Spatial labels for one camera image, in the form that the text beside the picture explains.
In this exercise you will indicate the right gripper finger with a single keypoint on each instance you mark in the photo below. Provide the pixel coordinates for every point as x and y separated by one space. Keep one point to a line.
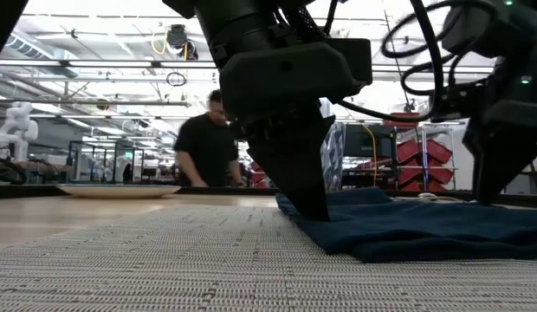
493 164

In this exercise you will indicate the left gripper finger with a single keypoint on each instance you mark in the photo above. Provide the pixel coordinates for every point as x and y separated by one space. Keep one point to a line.
294 173

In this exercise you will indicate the dark blue cloth napkin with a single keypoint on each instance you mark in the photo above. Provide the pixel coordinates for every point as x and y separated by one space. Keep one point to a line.
424 229

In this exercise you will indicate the grey woven placemat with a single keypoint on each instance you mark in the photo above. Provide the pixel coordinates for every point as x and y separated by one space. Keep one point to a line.
164 268

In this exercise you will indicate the blue patterned plate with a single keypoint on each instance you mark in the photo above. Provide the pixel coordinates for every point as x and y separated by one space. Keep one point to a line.
117 191

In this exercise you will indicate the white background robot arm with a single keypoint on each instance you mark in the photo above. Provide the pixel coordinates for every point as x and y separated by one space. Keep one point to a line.
17 130

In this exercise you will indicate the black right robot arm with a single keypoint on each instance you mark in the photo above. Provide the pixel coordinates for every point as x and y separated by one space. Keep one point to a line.
528 26

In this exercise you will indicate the clear ribbed drinking glass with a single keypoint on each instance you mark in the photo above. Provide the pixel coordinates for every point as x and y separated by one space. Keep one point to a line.
335 160

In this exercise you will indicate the red tilted storage bin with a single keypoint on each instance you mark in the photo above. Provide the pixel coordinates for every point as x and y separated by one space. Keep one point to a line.
424 175
433 151

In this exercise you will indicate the silver spoon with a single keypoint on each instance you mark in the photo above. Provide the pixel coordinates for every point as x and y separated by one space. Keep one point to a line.
428 196

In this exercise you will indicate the black monitor box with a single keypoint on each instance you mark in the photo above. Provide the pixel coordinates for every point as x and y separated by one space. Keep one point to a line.
368 141

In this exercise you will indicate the person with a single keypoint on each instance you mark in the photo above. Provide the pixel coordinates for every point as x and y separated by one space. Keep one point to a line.
205 147

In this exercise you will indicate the red flat storage bin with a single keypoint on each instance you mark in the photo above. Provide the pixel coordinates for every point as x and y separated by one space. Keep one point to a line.
407 123

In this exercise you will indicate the long ceiling light bar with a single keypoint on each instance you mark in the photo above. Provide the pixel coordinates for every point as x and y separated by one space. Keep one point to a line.
121 64

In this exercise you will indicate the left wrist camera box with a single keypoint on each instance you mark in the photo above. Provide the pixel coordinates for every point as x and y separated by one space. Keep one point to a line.
355 60

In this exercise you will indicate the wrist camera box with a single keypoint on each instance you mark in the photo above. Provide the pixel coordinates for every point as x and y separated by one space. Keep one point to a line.
355 60
476 30

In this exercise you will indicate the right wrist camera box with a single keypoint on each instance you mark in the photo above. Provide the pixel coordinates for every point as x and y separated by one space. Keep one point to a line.
476 30

